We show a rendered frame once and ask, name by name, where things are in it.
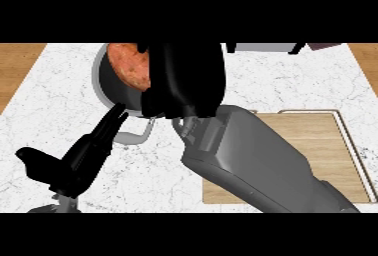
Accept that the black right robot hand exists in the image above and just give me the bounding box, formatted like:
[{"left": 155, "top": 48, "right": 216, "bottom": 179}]
[{"left": 136, "top": 42, "right": 229, "bottom": 120}]

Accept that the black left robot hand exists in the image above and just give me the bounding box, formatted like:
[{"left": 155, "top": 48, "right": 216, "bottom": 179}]
[{"left": 15, "top": 102, "right": 130, "bottom": 200}]

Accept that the orange sweet potato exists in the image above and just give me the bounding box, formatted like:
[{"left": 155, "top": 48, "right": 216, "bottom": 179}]
[{"left": 106, "top": 42, "right": 152, "bottom": 93}]

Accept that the grey metal pot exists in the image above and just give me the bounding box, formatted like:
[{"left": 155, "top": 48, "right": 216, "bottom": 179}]
[{"left": 92, "top": 42, "right": 160, "bottom": 146}]

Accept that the wooden tray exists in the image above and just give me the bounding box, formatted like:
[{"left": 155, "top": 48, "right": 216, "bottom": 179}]
[{"left": 202, "top": 108, "right": 378, "bottom": 205}]

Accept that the grey appliance with black legs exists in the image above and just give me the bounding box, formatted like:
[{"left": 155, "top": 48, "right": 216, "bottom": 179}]
[{"left": 224, "top": 42, "right": 307, "bottom": 56}]

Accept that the dark brown object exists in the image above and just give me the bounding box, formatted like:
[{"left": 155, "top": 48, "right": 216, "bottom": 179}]
[{"left": 307, "top": 42, "right": 349, "bottom": 52}]

